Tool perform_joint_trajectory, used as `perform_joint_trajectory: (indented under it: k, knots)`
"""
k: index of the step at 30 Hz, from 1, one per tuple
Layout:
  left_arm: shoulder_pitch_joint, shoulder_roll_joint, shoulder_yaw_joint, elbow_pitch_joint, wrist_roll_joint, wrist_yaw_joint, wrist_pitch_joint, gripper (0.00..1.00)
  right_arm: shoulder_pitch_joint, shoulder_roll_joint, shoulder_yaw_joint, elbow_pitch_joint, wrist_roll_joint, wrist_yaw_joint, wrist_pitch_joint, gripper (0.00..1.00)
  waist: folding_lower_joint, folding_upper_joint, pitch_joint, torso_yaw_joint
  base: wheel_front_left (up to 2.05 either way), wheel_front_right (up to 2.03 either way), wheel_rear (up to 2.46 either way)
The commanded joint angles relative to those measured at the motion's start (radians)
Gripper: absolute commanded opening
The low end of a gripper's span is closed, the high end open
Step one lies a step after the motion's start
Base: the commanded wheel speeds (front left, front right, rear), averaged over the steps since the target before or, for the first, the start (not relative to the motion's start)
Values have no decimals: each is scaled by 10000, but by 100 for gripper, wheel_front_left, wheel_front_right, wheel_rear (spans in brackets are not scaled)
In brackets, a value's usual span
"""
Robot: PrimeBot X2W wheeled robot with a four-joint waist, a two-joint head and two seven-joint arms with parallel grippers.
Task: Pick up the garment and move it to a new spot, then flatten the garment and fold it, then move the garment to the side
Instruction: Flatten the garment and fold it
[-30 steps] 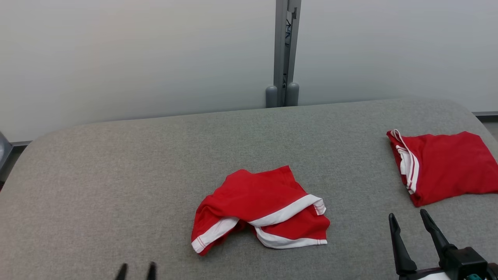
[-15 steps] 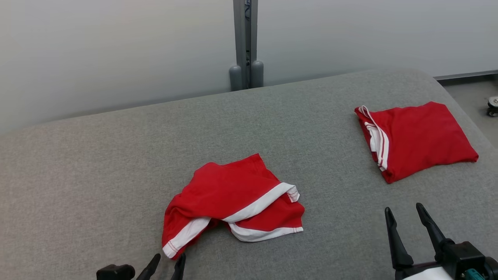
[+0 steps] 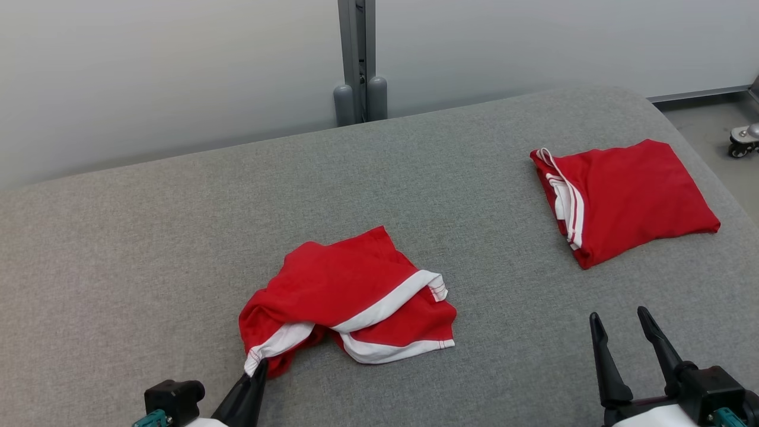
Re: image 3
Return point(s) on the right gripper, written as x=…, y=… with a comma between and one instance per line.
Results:
x=652, y=415

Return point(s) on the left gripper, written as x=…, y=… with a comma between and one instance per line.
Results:
x=204, y=423

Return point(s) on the red shorts white side stripe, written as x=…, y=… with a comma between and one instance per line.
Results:
x=338, y=284

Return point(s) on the red basketball jersey white trim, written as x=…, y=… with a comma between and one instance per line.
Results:
x=634, y=196

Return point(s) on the grey caster wheel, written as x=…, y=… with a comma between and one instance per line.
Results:
x=744, y=142

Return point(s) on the grey floor skirting strip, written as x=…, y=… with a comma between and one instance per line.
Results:
x=699, y=93

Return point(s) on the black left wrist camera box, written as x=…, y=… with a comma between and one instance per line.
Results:
x=175, y=400

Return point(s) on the grey cylindrical post foot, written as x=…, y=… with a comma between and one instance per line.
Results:
x=344, y=107
x=378, y=99

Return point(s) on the grey metal partition post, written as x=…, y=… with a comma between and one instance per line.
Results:
x=357, y=41

